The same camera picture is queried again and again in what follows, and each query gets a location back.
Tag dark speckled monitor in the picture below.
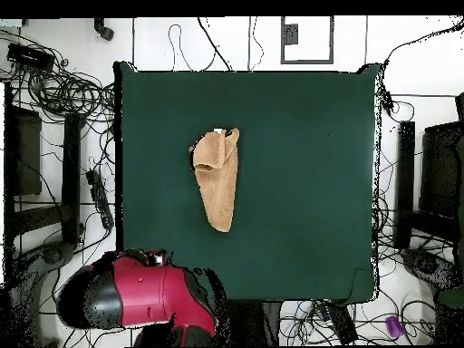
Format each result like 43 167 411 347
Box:
419 121 464 218

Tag tan terry towel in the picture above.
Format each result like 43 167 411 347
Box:
188 127 241 234

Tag dark grey pedestal leg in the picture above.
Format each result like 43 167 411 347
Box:
400 247 459 291
8 240 75 347

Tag tangled black cables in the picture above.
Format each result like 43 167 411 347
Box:
0 28 116 126

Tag grey rectangular frame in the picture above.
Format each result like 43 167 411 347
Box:
280 15 335 65

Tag dark green round object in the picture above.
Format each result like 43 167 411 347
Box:
436 285 464 309

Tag black adaptor box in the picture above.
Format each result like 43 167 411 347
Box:
324 302 359 345

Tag black pedestal column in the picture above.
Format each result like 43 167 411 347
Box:
217 300 283 347

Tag purple object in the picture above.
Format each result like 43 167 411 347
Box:
384 314 406 341

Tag long black cable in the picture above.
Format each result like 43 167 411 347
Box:
383 17 464 66

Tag small black object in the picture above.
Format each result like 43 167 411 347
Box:
93 17 116 42

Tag small dark grey block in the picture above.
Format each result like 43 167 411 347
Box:
283 23 300 46

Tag dark flat panel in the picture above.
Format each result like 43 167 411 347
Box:
5 104 44 197

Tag looped black cable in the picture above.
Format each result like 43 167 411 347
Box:
168 16 233 73

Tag black rectangular box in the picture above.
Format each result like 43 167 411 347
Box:
6 42 56 73

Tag dark green table cloth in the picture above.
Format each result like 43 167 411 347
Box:
112 60 382 305

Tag black upright bar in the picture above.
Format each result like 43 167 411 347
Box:
60 112 83 245
393 121 417 250

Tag black power strip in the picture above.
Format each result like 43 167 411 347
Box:
85 169 115 230

